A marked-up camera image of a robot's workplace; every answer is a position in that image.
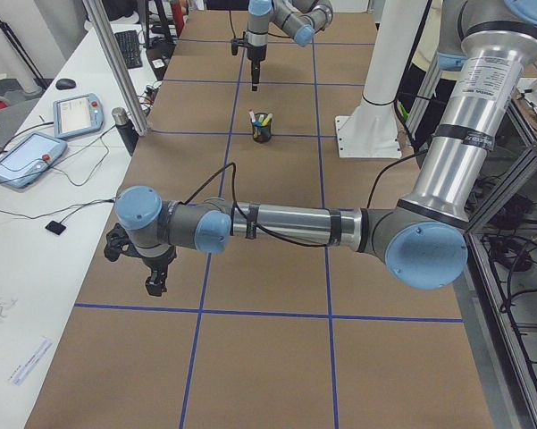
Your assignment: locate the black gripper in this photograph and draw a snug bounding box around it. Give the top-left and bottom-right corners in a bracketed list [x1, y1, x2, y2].
[137, 248, 177, 297]
[248, 45, 267, 92]

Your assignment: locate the red capped white marker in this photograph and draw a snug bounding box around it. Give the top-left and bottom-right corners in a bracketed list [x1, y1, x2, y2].
[248, 109, 256, 124]

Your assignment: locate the blue marker pen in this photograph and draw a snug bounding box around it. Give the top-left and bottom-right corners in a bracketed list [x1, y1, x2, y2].
[256, 114, 266, 126]

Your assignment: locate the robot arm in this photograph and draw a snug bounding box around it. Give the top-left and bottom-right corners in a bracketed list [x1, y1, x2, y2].
[101, 1, 537, 296]
[240, 0, 333, 91]

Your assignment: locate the yellow highlighter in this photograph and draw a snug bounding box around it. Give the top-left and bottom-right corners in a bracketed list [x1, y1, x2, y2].
[261, 113, 273, 127]

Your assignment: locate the black mesh pen cup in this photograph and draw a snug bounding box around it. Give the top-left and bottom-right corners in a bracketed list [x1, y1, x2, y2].
[252, 119, 273, 143]

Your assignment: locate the small black square pad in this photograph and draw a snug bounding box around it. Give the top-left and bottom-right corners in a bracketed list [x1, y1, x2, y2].
[45, 221, 66, 235]

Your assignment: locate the white paper label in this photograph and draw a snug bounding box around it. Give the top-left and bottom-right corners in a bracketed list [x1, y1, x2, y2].
[8, 337, 53, 386]

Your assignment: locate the black keyboard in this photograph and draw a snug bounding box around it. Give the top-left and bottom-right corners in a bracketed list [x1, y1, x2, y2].
[114, 30, 142, 69]

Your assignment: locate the dark water bottle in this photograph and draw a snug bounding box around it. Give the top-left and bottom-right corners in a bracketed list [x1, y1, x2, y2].
[112, 107, 138, 156]

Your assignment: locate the lower teach pendant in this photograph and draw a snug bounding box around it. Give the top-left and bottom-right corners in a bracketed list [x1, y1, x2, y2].
[0, 132, 68, 189]

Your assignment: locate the teach pendant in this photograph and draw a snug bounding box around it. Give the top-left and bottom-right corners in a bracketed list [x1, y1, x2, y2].
[0, 132, 68, 189]
[53, 93, 105, 139]

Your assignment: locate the upper teach pendant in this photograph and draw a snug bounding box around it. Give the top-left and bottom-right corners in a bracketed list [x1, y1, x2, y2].
[53, 93, 105, 139]

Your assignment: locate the black computer mouse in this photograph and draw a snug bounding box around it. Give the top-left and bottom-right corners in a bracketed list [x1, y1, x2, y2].
[55, 78, 77, 90]

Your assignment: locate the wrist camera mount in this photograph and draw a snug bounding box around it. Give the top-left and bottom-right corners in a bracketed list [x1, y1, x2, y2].
[231, 38, 248, 56]
[104, 223, 138, 262]

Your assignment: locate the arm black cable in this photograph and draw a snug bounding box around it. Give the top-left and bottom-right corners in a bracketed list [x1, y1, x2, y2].
[178, 163, 336, 248]

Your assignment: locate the white camera stand base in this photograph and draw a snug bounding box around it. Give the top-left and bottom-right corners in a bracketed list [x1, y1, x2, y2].
[335, 0, 429, 159]

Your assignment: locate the aluminium frame post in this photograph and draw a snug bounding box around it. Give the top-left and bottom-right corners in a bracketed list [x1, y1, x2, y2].
[82, 0, 149, 136]

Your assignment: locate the aluminium side frame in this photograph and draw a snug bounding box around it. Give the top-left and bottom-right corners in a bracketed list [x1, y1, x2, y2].
[466, 90, 537, 428]

